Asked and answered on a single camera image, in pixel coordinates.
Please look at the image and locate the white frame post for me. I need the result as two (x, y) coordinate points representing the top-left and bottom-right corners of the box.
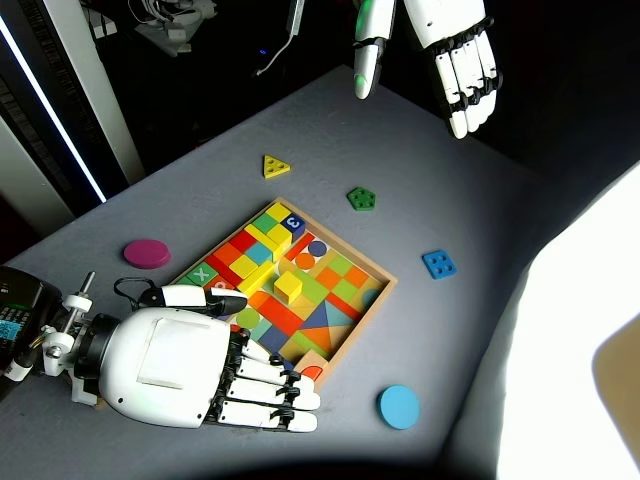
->
(42, 0), (146, 185)

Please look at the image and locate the magenta round disc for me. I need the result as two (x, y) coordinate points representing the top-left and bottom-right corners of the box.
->
(123, 238), (172, 270)

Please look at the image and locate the green pentagon peg block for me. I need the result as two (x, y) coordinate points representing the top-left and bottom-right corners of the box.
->
(346, 186), (378, 212)

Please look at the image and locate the grey equipment pile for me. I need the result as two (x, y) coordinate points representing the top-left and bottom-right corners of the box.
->
(127, 0), (219, 59)

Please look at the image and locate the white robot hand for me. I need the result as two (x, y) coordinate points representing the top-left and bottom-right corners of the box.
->
(352, 0), (503, 140)
(97, 283), (322, 434)

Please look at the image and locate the blue square peg block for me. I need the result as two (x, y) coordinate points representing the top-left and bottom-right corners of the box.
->
(421, 248), (459, 280)

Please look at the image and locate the yellow triangle peg block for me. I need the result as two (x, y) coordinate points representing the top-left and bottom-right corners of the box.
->
(262, 153), (292, 180)

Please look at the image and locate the white LED light strip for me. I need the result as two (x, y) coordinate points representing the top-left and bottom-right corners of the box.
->
(0, 17), (109, 204)

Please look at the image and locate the white cable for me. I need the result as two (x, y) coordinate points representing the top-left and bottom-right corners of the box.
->
(255, 0), (306, 77)

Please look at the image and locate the grey table cloth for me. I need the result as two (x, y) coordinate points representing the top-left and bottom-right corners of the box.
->
(0, 63), (551, 480)

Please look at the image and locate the light blue round disc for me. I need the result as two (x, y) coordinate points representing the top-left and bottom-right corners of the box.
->
(376, 383), (422, 431)

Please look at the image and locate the wooden puzzle tray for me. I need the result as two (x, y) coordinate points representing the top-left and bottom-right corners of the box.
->
(169, 195), (400, 394)

